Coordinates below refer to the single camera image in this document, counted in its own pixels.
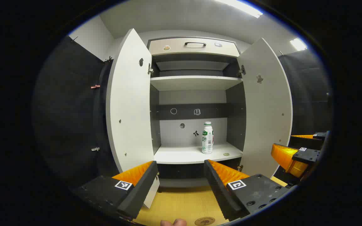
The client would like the black backdrop cloth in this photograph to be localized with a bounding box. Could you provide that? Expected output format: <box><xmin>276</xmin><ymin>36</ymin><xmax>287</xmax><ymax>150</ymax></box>
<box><xmin>278</xmin><ymin>48</ymin><xmax>333</xmax><ymax>136</ymax></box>
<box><xmin>33</xmin><ymin>35</ymin><xmax>119</xmax><ymax>190</ymax></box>

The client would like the white cabinet shelf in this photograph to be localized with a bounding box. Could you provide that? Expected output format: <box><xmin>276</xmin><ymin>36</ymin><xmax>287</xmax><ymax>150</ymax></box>
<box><xmin>150</xmin><ymin>76</ymin><xmax>243</xmax><ymax>92</ymax></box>

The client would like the beige cabinet drawer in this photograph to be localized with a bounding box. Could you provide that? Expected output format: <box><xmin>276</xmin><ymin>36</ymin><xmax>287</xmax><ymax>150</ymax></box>
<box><xmin>148</xmin><ymin>37</ymin><xmax>241</xmax><ymax>58</ymax></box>

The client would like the white cabinet door box sticker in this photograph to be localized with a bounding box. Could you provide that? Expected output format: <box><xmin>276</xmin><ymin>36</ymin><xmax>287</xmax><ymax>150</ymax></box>
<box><xmin>237</xmin><ymin>38</ymin><xmax>293</xmax><ymax>180</ymax></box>

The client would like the round wooden coaster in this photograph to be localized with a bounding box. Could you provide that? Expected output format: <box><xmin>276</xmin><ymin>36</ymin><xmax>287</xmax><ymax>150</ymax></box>
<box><xmin>195</xmin><ymin>217</ymin><xmax>216</xmax><ymax>226</ymax></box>

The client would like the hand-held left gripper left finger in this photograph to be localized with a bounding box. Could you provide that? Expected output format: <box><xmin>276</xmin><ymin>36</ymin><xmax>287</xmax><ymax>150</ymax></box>
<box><xmin>71</xmin><ymin>161</ymin><xmax>159</xmax><ymax>220</ymax></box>

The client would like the white plastic bottle green cap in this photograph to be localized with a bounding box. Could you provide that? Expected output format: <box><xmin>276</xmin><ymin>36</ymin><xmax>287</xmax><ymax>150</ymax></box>
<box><xmin>202</xmin><ymin>121</ymin><xmax>214</xmax><ymax>154</ymax></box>

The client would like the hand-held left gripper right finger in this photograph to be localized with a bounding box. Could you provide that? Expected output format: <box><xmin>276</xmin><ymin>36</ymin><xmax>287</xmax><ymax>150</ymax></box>
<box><xmin>204</xmin><ymin>159</ymin><xmax>290</xmax><ymax>222</ymax></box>

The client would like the white cabinet door checkered sticker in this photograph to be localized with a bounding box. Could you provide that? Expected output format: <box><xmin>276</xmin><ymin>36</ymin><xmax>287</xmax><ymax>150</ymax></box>
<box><xmin>106</xmin><ymin>28</ymin><xmax>161</xmax><ymax>209</ymax></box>

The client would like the grey cabinet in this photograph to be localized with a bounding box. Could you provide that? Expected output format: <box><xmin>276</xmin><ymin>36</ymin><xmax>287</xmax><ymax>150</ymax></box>
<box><xmin>147</xmin><ymin>36</ymin><xmax>247</xmax><ymax>189</ymax></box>

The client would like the small ceiling light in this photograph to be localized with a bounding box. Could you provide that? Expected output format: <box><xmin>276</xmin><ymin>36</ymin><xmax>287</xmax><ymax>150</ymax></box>
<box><xmin>290</xmin><ymin>37</ymin><xmax>308</xmax><ymax>51</ymax></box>

